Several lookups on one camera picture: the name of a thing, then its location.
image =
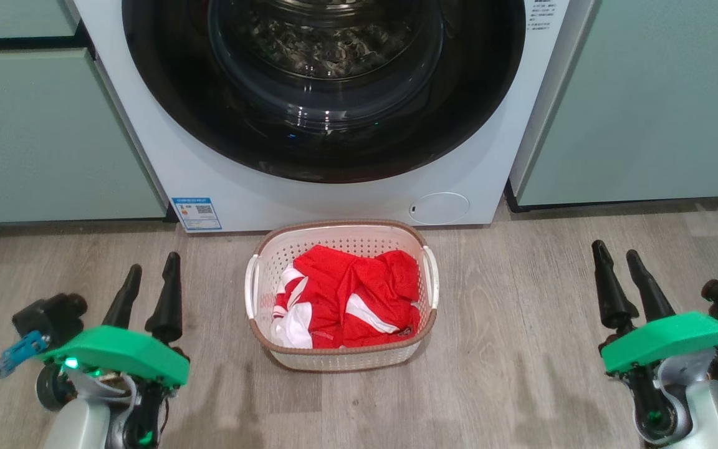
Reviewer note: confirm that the white perforated laundry basket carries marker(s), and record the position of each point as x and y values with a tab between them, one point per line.
334	239

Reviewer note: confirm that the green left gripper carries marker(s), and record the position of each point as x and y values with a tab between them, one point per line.
122	352

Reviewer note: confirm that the red and white jersey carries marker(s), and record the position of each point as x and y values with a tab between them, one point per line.
312	274

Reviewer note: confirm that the red shorts with white stripe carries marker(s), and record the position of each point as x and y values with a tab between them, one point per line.
390	280

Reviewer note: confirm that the pale green drawer front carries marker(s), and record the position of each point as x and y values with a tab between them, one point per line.
10	15

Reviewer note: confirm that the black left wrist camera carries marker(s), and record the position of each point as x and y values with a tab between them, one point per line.
47	318

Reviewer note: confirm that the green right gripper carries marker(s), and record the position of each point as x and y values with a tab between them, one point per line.
670	337

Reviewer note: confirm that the white front-load washing machine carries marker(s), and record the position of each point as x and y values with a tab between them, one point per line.
209	187

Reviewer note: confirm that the blue energy label sticker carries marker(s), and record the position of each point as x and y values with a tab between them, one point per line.
196	214

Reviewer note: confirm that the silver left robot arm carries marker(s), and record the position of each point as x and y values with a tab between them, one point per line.
78	424

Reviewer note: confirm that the grey washing machine door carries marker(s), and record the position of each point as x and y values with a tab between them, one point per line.
178	93

